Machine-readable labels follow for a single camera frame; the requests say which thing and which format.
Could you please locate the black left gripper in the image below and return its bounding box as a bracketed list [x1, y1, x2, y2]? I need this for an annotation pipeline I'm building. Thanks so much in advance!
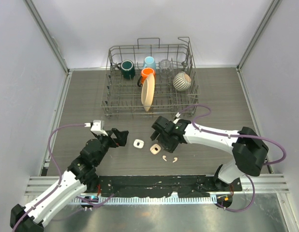
[94, 128, 128, 165]

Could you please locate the pink earbud charging case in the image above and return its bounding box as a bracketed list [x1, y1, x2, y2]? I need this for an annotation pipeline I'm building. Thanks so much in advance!
[150, 144, 161, 155]

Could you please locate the white earbud charging case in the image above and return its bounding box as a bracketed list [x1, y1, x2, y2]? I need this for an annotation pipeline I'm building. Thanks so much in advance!
[133, 139, 144, 149]

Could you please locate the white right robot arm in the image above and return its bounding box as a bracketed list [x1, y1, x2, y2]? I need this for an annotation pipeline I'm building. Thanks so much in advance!
[150, 116, 269, 191]

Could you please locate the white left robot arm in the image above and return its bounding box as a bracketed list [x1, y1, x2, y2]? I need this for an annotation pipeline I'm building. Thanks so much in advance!
[10, 128, 129, 232]

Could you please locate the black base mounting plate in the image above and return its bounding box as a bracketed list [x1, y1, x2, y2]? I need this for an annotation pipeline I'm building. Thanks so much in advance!
[94, 175, 242, 198]

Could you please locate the beige plate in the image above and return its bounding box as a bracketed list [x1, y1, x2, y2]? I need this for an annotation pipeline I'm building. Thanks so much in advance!
[141, 74, 155, 112]

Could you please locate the striped ceramic bowl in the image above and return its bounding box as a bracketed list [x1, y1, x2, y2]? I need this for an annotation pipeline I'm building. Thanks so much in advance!
[173, 72, 192, 92]

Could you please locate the orange mug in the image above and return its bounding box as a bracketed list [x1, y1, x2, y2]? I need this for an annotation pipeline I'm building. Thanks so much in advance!
[137, 68, 156, 87]

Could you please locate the clear glass cup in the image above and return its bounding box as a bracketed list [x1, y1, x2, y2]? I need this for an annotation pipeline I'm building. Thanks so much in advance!
[159, 59, 173, 79]

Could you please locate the dark green mug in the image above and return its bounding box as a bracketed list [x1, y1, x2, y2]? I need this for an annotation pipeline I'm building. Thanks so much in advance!
[116, 60, 135, 80]

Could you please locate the light blue mug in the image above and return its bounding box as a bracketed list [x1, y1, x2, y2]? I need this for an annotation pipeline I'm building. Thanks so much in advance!
[143, 56, 156, 71]

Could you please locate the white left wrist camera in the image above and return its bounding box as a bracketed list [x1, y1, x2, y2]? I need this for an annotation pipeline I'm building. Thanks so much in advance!
[90, 120, 108, 136]

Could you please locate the grey wire dish rack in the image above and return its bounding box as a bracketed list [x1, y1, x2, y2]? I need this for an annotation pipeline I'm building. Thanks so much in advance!
[101, 37, 199, 117]

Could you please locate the white slotted cable duct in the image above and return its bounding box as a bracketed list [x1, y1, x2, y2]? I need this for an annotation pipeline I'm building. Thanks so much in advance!
[69, 196, 218, 205]

